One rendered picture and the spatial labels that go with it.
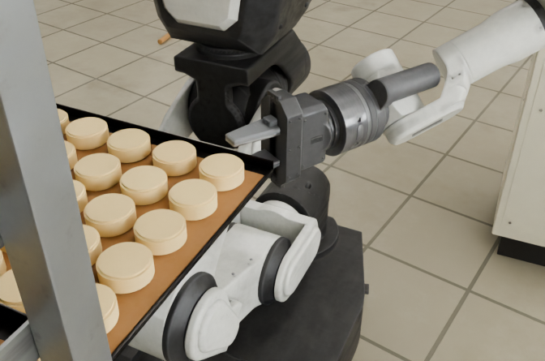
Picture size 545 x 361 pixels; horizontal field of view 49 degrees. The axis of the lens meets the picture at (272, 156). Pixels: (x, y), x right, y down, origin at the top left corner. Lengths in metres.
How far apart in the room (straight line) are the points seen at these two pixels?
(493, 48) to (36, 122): 0.64
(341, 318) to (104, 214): 0.82
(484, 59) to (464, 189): 1.26
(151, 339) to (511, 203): 1.07
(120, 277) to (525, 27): 0.58
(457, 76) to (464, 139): 1.53
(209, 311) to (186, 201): 0.33
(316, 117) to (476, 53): 0.23
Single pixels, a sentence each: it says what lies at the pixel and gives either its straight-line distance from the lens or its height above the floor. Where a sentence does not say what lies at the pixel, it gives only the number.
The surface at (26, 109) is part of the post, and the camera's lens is 0.30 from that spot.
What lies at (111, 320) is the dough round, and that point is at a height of 0.78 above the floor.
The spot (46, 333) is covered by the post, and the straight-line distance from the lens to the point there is 0.39.
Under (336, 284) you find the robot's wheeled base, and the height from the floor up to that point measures 0.17.
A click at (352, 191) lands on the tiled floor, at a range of 1.98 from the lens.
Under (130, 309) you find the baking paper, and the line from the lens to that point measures 0.54.
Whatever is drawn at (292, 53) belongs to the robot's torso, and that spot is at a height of 0.75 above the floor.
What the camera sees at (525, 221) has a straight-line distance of 1.73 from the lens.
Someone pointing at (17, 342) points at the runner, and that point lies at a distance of 0.39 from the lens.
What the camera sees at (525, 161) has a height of 0.34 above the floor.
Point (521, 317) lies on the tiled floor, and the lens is 1.69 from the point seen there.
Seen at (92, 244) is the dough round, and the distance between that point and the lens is 0.58.
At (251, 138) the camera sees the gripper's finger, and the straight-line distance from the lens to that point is 0.69.
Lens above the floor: 1.16
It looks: 33 degrees down
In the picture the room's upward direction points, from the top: straight up
